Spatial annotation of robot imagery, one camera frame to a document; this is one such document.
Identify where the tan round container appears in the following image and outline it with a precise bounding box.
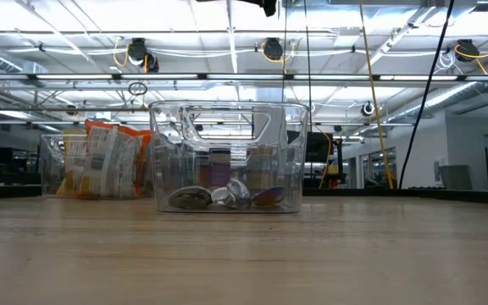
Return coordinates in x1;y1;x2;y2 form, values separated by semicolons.
246;146;277;194

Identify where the iridescent metal spoon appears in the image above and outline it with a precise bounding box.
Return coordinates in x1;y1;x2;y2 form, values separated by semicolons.
251;186;287;208

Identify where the orange chicken ramen packet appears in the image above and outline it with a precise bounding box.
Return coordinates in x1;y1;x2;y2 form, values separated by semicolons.
78;119;153;199

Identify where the yellow ramen packet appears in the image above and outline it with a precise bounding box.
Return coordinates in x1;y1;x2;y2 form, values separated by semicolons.
55;129;89;198

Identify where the clear plastic storage bin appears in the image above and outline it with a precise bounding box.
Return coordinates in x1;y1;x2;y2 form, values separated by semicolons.
40;133;157;200
148;100;311;214

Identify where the grey box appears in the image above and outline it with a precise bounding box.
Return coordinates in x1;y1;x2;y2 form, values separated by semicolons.
438;164;474;191

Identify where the yellow cable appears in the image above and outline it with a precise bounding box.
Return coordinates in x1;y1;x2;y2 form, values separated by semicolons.
358;0;396;191
316;125;333;190

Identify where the black hanging cable loop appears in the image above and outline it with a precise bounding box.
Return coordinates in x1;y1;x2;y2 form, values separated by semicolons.
127;81;148;97

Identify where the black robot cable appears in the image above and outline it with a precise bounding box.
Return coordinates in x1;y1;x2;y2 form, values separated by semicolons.
398;0;456;191

